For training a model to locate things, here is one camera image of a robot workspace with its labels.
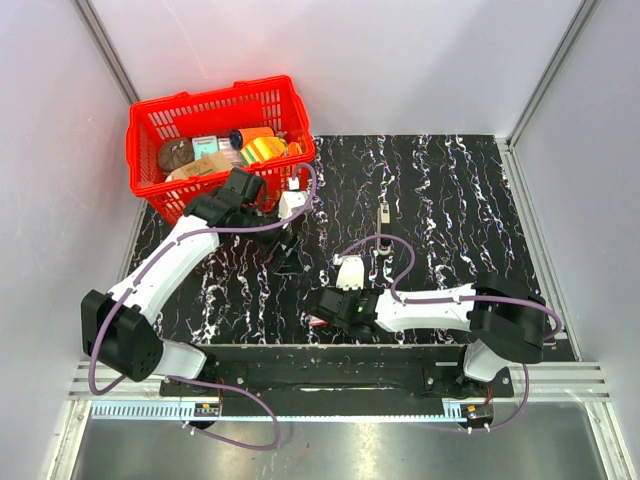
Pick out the red white staple box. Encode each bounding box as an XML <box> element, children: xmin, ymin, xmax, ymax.
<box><xmin>309</xmin><ymin>316</ymin><xmax>328</xmax><ymax>328</ymax></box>

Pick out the white slotted cable duct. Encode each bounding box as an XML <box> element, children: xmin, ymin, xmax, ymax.
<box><xmin>91</xmin><ymin>396</ymin><xmax>493</xmax><ymax>423</ymax></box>

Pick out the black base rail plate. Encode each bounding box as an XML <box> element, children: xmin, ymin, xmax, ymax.
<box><xmin>149</xmin><ymin>344</ymin><xmax>516</xmax><ymax>416</ymax></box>

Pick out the brown cardboard box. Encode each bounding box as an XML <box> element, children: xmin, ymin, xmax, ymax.
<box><xmin>166</xmin><ymin>151</ymin><xmax>233</xmax><ymax>182</ymax></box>

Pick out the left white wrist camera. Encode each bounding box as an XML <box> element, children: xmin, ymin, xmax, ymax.
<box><xmin>278</xmin><ymin>178</ymin><xmax>308</xmax><ymax>221</ymax></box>

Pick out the teal small box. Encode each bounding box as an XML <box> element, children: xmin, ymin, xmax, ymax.
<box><xmin>191</xmin><ymin>135</ymin><xmax>219</xmax><ymax>160</ymax></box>

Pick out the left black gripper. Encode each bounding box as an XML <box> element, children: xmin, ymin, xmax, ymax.
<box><xmin>240</xmin><ymin>202</ymin><xmax>305</xmax><ymax>274</ymax></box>

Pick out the orange blue cylinder can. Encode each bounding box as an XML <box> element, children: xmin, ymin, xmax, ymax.
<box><xmin>229</xmin><ymin>126</ymin><xmax>275</xmax><ymax>150</ymax></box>

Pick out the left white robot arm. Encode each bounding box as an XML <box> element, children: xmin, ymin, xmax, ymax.
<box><xmin>80</xmin><ymin>164</ymin><xmax>317</xmax><ymax>396</ymax></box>

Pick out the yellow green snack pack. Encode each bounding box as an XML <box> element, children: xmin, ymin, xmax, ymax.
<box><xmin>240</xmin><ymin>136</ymin><xmax>287</xmax><ymax>166</ymax></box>

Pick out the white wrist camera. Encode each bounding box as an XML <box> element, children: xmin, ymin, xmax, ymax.
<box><xmin>333</xmin><ymin>255</ymin><xmax>364</xmax><ymax>291</ymax></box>
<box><xmin>278</xmin><ymin>178</ymin><xmax>308</xmax><ymax>221</ymax></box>

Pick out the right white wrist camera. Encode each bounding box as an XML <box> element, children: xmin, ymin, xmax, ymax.
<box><xmin>333</xmin><ymin>255</ymin><xmax>364</xmax><ymax>291</ymax></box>

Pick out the brown round cookie pack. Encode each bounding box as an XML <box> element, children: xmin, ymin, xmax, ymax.
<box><xmin>157</xmin><ymin>137</ymin><xmax>194</xmax><ymax>174</ymax></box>

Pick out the red plastic shopping basket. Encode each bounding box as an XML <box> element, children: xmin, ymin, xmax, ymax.
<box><xmin>125</xmin><ymin>75</ymin><xmax>316</xmax><ymax>225</ymax></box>

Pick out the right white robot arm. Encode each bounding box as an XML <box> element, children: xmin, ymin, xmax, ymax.
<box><xmin>308</xmin><ymin>274</ymin><xmax>547</xmax><ymax>396</ymax></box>

